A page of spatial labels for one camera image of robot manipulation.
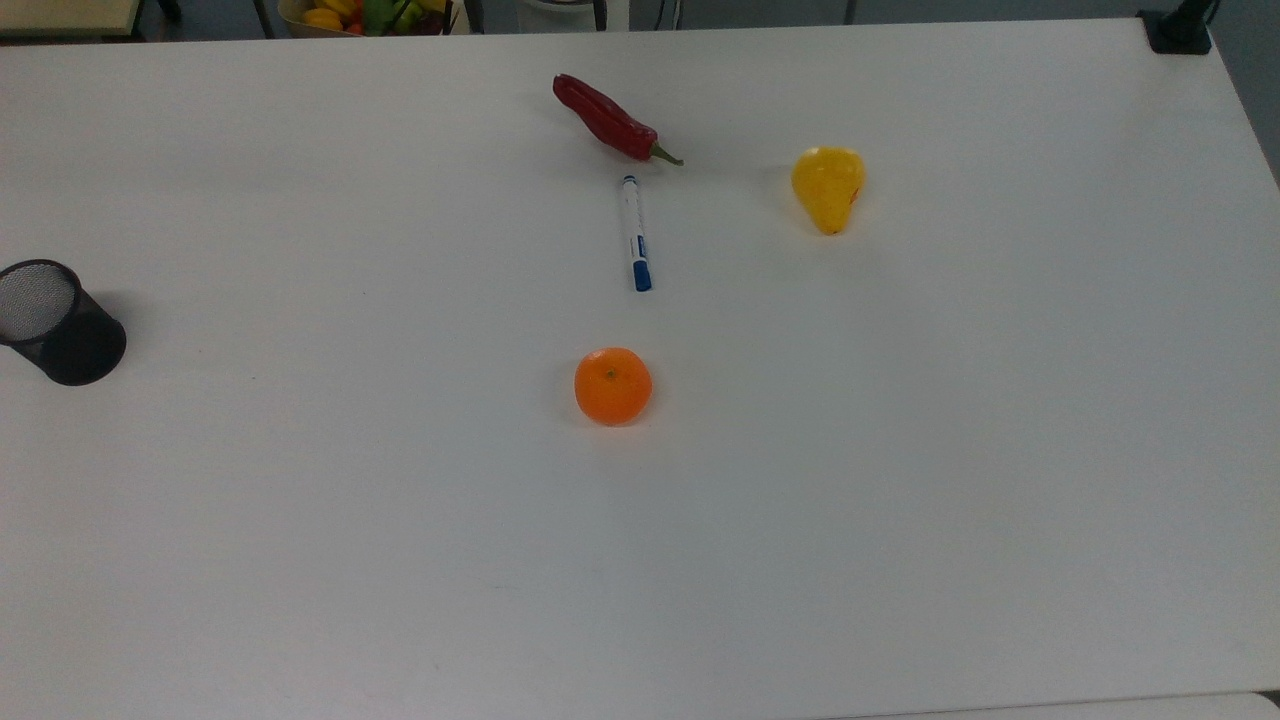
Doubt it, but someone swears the blue and white marker pen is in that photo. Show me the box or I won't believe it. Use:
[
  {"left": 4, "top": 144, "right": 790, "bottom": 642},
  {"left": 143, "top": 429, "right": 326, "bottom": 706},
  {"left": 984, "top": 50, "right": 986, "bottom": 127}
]
[{"left": 621, "top": 174, "right": 654, "bottom": 294}]

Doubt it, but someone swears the black mesh pen cup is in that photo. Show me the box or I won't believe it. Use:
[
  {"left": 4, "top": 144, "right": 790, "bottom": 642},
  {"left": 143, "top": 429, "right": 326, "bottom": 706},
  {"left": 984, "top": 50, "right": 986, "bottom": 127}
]
[{"left": 0, "top": 258, "right": 129, "bottom": 388}]

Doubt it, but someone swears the orange mandarin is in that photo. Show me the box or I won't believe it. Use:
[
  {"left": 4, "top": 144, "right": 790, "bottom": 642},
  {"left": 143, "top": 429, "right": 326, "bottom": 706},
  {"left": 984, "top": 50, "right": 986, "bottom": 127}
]
[{"left": 573, "top": 345, "right": 655, "bottom": 428}]

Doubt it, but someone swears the red chili pepper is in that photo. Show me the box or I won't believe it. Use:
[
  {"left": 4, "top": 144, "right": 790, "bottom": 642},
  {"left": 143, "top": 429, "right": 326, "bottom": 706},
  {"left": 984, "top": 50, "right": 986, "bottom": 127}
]
[{"left": 551, "top": 72, "right": 686, "bottom": 168}]

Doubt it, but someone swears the yellow pear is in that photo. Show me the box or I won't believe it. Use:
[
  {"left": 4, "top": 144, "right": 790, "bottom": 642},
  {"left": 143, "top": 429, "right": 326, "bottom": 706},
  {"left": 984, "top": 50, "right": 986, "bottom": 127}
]
[{"left": 790, "top": 145, "right": 868, "bottom": 238}]

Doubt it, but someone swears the beige bowl of toy fruit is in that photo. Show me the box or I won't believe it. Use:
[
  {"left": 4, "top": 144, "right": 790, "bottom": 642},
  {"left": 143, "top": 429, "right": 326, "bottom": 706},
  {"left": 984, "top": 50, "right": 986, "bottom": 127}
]
[{"left": 276, "top": 0, "right": 463, "bottom": 39}]

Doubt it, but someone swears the black pole base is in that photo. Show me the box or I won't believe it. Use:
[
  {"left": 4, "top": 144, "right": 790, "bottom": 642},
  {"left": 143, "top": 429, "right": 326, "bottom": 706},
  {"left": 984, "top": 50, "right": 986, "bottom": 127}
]
[{"left": 1138, "top": 0, "right": 1217, "bottom": 57}]

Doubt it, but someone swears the light wooden table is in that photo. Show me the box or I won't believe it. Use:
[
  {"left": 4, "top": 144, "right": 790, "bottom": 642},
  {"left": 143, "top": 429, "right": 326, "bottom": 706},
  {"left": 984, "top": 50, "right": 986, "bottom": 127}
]
[{"left": 0, "top": 0, "right": 143, "bottom": 40}]

